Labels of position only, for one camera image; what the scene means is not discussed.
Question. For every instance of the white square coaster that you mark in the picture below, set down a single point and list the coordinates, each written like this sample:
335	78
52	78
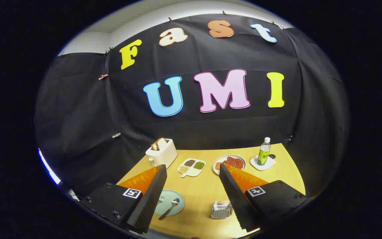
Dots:
270	164

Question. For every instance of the white food plate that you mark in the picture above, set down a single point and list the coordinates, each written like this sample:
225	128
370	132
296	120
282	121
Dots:
216	169

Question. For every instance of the dark red beans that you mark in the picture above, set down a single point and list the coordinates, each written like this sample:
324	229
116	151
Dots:
189	163

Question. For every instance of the bright screen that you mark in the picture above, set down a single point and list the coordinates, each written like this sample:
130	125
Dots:
48	167

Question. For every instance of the green mung beans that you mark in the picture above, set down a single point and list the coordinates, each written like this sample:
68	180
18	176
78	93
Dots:
199	165

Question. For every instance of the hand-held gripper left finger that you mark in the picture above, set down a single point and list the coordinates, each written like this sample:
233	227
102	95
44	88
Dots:
151	199

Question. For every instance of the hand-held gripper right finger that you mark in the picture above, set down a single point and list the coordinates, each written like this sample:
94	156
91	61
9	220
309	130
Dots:
237	199

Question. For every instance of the green label drink bottle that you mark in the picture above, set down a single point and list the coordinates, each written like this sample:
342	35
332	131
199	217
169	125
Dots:
263	156

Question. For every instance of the brown cooked meat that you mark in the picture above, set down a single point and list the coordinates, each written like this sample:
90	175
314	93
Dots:
234	162

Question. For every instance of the white toaster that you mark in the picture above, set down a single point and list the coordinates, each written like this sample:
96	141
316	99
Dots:
162	154

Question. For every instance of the yellow soybeans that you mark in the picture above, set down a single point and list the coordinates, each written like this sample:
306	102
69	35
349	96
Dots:
184	169

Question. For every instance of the white-rimmed flat panel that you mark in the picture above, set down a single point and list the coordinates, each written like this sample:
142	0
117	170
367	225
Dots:
73	195

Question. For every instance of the toasted bread slice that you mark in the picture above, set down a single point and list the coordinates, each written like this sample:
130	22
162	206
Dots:
154	146
161	143

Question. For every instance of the wooden clothespin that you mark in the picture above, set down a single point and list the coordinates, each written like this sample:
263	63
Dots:
103	77

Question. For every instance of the white divided snack dish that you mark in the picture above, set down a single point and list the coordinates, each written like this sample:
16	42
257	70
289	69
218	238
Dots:
191	171

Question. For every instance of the pale green round plate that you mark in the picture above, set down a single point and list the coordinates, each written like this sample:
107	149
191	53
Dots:
171	194

